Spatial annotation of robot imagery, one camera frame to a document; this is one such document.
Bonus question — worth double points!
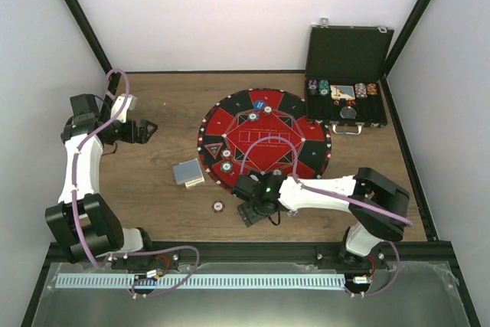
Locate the triangular all in token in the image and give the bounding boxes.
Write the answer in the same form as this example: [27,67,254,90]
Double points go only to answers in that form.
[204,142,223,159]

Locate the round red black poker mat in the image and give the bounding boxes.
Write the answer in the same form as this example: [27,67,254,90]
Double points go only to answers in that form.
[197,88,332,191]

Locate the card deck in case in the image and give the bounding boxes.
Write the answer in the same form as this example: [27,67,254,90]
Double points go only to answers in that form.
[331,85,355,100]

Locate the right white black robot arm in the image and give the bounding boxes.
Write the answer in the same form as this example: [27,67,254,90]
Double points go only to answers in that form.
[232,168,413,268]

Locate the red brown chip stack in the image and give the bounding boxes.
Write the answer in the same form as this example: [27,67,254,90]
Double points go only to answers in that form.
[212,201,225,214]

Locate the teal chip stack in case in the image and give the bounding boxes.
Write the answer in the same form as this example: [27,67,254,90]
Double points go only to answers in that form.
[318,80,330,96]

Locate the playing card deck with box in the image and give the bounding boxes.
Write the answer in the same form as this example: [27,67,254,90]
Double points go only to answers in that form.
[172,159,204,188]

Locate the purple chip stack in case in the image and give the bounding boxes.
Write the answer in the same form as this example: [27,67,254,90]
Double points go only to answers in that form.
[308,80,319,95]

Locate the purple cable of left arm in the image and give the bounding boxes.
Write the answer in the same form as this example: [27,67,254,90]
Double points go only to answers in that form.
[72,68,133,269]

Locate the black poker chip case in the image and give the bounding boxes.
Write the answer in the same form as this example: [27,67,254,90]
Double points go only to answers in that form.
[304,18,394,135]

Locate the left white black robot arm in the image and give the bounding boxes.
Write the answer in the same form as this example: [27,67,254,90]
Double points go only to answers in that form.
[45,94,158,269]

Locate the light blue slotted cable duct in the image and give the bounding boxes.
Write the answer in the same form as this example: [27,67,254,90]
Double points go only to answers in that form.
[54,273,345,290]

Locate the orange chip stack in case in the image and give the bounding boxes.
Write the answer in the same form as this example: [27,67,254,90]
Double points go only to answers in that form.
[366,83,378,96]

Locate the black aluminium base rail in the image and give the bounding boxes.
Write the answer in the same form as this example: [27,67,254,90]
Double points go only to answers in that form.
[45,240,456,267]

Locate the blue small blind button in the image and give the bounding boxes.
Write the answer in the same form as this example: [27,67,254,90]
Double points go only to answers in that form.
[253,100,266,110]

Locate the white chip stack in case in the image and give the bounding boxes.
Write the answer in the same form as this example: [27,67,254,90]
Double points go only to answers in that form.
[354,83,367,99]

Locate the red dice in case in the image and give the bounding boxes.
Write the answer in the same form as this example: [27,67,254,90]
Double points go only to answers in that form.
[333,100,357,106]

